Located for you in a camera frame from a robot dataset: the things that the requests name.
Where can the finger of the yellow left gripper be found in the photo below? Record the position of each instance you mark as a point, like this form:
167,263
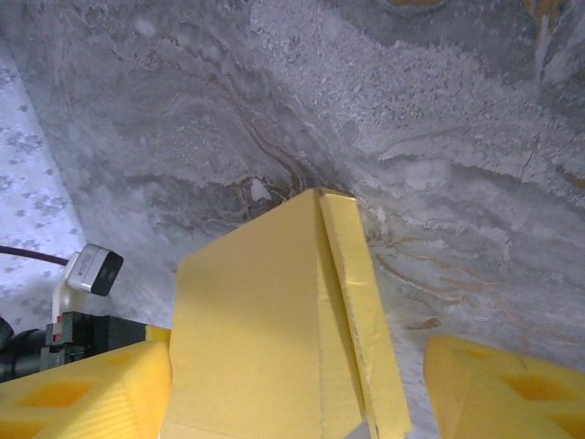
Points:
160,334

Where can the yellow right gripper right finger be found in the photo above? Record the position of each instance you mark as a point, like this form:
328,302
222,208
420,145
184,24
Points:
493,402

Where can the yellow and white paper box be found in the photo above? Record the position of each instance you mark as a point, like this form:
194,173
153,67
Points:
251,320

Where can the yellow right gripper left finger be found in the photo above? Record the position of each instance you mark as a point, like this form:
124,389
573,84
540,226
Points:
91,402

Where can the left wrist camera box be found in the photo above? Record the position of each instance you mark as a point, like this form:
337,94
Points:
98,270

